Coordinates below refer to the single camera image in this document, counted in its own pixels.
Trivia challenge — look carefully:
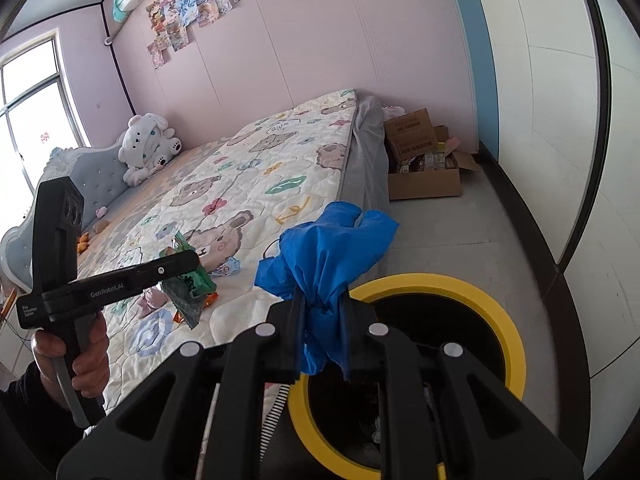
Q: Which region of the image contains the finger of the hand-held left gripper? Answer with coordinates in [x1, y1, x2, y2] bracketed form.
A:
[150, 250, 201, 288]

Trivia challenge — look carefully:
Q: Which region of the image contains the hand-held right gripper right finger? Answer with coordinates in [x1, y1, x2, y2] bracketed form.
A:
[342, 290, 586, 480]

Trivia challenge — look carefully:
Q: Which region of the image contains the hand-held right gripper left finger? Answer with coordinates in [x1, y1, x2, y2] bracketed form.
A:
[55, 292, 307, 480]

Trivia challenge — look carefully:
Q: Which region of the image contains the green snack packet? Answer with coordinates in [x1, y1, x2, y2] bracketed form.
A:
[159, 230, 219, 331]

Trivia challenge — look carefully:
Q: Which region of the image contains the blue plastic bag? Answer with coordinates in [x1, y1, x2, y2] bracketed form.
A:
[254, 201, 401, 376]

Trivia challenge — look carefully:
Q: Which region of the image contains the yellow-rimmed black trash bin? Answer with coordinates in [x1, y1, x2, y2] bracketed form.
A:
[287, 272, 527, 480]

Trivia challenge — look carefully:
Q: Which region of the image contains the person's left forearm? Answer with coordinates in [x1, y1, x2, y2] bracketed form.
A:
[0, 362, 91, 461]

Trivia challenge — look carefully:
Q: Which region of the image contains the person's left hand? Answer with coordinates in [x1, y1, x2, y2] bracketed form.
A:
[31, 312, 111, 409]

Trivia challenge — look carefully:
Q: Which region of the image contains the orange snack wrapper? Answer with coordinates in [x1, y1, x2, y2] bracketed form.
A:
[172, 292, 219, 326]

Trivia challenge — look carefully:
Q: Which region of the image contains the small pastel wrapper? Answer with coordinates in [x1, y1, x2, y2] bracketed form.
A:
[210, 256, 243, 278]

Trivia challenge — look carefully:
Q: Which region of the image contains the grey tufted headboard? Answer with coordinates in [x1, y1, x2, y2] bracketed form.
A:
[0, 146, 128, 296]

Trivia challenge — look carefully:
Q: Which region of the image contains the bed with cartoon quilt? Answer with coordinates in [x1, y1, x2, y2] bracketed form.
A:
[75, 89, 359, 441]

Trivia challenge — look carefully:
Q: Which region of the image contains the window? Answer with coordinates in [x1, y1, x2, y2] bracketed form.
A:
[0, 30, 90, 241]

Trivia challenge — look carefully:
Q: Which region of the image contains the white plush toy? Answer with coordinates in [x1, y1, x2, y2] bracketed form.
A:
[117, 114, 182, 186]

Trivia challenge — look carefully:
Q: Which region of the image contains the open cardboard box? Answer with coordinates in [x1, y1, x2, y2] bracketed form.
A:
[387, 125, 483, 201]

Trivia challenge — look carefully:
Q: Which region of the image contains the grey mattress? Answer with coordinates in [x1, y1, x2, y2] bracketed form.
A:
[260, 96, 392, 443]

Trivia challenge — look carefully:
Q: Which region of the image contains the stack of small packets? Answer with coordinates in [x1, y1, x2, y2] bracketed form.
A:
[397, 142, 458, 173]

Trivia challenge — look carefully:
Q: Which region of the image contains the printed cardboard box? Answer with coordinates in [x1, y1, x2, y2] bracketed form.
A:
[384, 108, 437, 161]

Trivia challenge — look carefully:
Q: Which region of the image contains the group of cartoon wall posters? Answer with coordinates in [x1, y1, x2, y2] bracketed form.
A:
[146, 0, 262, 70]

